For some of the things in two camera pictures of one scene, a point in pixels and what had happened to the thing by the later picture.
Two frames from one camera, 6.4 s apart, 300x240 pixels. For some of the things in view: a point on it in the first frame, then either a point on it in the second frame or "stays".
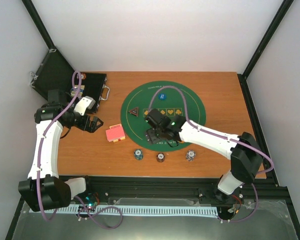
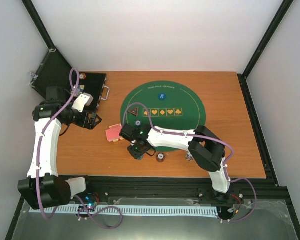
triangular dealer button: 134,111 stays
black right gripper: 151,138 → 135,155
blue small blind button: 162,96 stays
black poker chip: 160,157 stays
